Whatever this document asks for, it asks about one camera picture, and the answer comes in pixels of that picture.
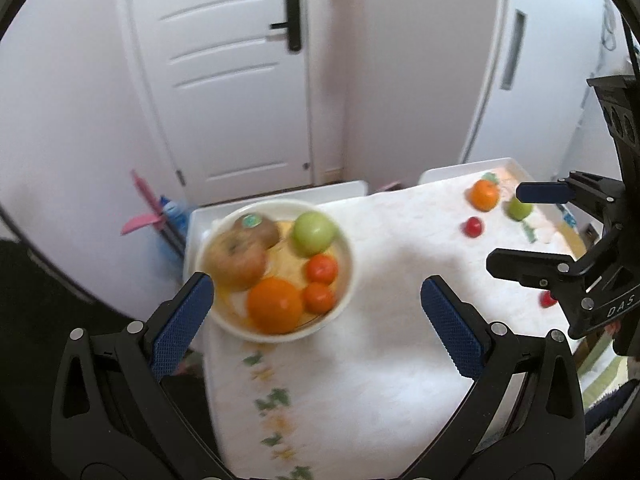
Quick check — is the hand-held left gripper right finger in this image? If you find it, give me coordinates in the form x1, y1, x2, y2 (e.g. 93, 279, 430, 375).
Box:
400, 275, 586, 480

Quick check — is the green apple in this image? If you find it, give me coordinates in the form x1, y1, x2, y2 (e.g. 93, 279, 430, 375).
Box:
292, 211, 337, 258
507, 197, 534, 221

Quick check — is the black door lock handle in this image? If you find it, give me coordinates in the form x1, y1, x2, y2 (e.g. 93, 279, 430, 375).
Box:
270, 0, 302, 52

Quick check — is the brown kiwi with green sticker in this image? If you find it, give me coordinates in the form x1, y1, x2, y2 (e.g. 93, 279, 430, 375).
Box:
231, 214, 281, 250

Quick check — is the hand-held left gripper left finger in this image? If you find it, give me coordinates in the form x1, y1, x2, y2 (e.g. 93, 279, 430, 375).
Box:
50, 271, 236, 480

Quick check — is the large yellow-red apple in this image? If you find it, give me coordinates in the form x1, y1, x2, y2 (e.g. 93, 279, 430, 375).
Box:
207, 232, 268, 292

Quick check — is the white floral tablecloth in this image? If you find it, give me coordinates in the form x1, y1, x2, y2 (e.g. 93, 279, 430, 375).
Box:
202, 169, 593, 480

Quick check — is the white panel door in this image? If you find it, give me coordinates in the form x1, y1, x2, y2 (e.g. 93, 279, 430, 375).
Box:
114, 0, 322, 207

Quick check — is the small tangerine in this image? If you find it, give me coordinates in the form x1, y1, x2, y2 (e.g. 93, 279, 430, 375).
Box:
304, 282, 336, 313

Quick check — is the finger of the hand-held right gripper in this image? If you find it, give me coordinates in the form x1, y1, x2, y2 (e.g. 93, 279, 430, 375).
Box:
516, 170, 627, 227
486, 247, 608, 322

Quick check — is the small orange tomato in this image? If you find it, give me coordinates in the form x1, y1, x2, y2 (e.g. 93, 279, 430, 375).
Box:
306, 254, 339, 283

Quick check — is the orange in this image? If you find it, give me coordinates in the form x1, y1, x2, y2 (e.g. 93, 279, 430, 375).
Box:
469, 179, 501, 212
247, 277, 305, 335

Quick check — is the cream bowl with duck print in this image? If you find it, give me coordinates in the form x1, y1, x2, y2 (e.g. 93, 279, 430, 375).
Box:
196, 199, 355, 343

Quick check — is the white sliding door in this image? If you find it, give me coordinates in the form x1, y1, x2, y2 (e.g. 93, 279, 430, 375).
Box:
460, 0, 628, 181

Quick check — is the striped floor mat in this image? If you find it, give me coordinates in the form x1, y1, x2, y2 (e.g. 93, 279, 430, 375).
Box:
575, 347, 640, 443

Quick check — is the black cable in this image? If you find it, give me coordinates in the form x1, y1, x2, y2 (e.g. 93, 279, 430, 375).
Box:
602, 0, 640, 73

